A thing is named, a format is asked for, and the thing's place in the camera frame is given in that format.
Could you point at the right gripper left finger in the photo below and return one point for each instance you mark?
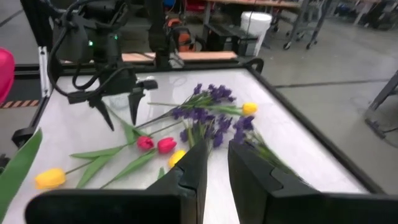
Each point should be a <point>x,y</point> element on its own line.
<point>192,186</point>

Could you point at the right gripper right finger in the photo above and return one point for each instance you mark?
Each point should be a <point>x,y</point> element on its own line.
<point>248,186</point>

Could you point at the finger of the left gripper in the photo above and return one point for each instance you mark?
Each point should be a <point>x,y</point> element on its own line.
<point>136,102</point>
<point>101,109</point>

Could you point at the yellow artificial tulip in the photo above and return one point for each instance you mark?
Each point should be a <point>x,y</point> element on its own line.
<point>249,108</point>
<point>175,158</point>
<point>49,178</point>

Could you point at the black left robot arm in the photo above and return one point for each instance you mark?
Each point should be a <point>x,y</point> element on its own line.
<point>102,40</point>

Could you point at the orange black vacuum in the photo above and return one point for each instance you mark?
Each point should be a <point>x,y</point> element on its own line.
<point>185,39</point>

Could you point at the wooden board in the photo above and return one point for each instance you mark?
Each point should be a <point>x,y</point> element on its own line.
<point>202,56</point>

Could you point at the gray metal stand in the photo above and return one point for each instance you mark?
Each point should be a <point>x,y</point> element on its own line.
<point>374,124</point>

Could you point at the white bucket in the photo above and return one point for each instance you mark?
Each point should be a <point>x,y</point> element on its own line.
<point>256,23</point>

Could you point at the wooden workbench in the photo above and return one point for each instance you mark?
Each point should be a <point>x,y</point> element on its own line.
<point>255,3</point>

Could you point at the gray rolling cart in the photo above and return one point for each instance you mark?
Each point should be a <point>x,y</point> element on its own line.
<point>300,18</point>

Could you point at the black vertical post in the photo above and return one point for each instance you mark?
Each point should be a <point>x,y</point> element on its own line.
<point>157,31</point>

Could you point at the black table frame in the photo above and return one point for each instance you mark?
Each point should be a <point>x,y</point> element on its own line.
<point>211,65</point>

